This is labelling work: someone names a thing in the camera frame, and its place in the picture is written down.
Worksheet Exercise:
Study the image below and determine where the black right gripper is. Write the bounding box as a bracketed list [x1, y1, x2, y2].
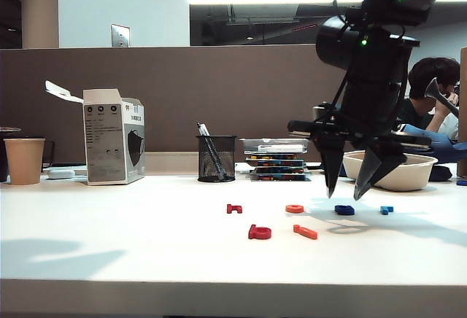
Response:
[287, 111, 433, 201]

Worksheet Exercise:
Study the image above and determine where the orange letter i magnet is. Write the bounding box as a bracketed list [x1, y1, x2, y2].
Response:
[293, 224, 319, 241]

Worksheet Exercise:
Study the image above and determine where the red letter b magnet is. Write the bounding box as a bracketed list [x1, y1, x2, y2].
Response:
[247, 224, 273, 241]

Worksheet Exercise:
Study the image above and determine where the beige oval pulp bowl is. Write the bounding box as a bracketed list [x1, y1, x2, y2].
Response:
[342, 150, 439, 192]

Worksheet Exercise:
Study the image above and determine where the large blue foam slipper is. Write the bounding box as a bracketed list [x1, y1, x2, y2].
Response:
[401, 124, 467, 164]

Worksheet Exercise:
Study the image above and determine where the grey funnel shaped object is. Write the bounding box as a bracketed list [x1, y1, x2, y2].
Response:
[424, 77, 460, 118]

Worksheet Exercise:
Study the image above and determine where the person in green shirt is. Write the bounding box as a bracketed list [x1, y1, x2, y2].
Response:
[395, 57, 461, 140]

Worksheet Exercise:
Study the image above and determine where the brown cardboard box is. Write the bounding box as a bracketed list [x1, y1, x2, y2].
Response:
[456, 47, 467, 179]

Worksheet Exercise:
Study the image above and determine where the black mesh pen holder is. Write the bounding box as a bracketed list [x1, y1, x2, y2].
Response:
[196, 135, 238, 183]

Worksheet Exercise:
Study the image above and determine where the black white pen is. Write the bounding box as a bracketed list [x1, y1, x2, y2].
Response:
[196, 123, 228, 180]

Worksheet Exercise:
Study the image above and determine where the brown fabric desk partition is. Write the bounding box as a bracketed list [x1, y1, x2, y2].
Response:
[0, 43, 351, 168]

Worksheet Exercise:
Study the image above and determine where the white grey face mask box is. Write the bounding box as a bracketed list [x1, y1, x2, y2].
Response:
[45, 80, 147, 186]

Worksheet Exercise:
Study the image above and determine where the small white plastic case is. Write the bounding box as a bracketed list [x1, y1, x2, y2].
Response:
[47, 168, 77, 180]

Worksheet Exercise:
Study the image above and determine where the brown paper cup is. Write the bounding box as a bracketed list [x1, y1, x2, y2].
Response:
[4, 138, 46, 186]

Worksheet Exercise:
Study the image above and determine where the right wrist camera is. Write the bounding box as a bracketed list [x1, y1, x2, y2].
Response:
[312, 102, 339, 122]

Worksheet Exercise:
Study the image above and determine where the thin black camera cable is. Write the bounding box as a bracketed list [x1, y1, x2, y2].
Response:
[329, 72, 350, 107]

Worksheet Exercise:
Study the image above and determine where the metal wall plate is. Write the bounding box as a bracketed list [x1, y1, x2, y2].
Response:
[111, 23, 131, 47]

